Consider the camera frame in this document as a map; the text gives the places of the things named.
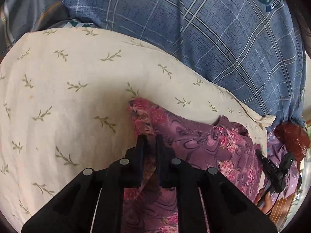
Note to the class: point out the cream leaf-print pillow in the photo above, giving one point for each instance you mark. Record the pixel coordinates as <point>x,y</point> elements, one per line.
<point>65,97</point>

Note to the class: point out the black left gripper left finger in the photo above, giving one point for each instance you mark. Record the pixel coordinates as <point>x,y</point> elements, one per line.
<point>93,200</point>

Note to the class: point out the blue plaid bedsheet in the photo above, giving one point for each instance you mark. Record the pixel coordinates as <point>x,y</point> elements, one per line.
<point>253,48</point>

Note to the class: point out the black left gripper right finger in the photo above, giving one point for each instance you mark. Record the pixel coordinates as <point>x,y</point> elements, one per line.
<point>207,201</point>

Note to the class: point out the dark red plastic bag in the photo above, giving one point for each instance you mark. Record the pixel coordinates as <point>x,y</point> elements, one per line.
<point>295,138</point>

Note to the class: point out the grey star-print cloth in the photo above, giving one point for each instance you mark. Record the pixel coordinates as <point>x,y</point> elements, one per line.
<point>19,17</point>

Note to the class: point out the lilac flower-print cloth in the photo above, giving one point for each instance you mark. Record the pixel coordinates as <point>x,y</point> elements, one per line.
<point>276,152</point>

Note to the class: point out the purple pink floral garment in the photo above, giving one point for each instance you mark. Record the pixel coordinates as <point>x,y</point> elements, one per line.
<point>224,145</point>

